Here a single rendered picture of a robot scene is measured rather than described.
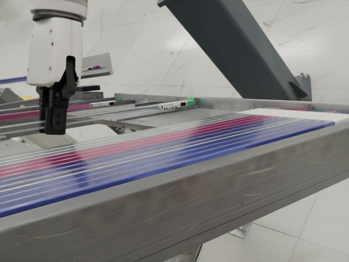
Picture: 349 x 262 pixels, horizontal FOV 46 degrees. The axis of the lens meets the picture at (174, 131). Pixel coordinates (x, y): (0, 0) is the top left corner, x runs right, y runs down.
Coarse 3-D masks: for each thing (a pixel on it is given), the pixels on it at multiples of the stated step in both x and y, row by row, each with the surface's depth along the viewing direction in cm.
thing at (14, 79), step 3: (6, 78) 105; (9, 78) 106; (12, 78) 106; (15, 78) 107; (18, 78) 108; (21, 78) 108; (24, 78) 109; (0, 81) 104; (3, 81) 105; (6, 81) 105; (9, 81) 106; (12, 81) 107; (15, 81) 107; (18, 81) 108
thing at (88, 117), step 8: (160, 104) 77; (192, 104) 82; (104, 112) 69; (112, 112) 70; (120, 112) 71; (128, 112) 72; (136, 112) 73; (144, 112) 75; (72, 120) 66; (80, 120) 67; (88, 120) 68; (96, 120) 68; (0, 128) 59; (8, 128) 59; (16, 128) 60; (24, 128) 61; (32, 128) 62; (40, 128) 62
